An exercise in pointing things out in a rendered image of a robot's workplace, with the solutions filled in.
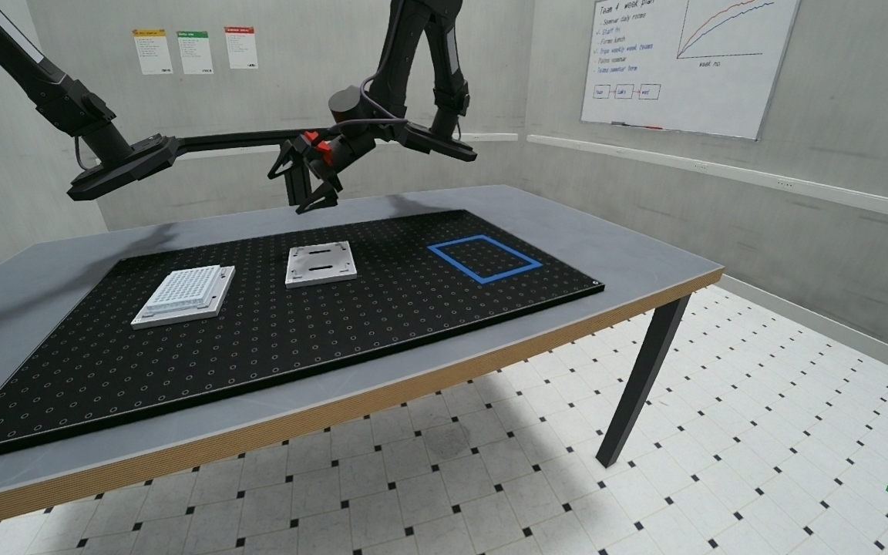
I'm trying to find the blue tape outline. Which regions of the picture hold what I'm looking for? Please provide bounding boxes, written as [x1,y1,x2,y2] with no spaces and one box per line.
[427,235,541,284]

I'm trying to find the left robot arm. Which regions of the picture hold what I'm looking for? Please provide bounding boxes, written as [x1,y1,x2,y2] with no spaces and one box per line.
[328,0,473,160]

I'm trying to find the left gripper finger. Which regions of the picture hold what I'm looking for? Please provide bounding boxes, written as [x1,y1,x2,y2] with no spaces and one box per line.
[295,182,338,214]
[267,140,304,180]

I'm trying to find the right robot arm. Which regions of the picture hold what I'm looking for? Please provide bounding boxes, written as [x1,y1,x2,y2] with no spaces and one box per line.
[0,10,169,187]

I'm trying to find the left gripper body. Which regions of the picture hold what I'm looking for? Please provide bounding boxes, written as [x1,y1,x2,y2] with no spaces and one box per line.
[296,132,356,200]

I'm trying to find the white plate holder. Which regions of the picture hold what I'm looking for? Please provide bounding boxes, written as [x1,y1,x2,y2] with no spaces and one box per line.
[285,241,357,289]
[131,266,235,330]

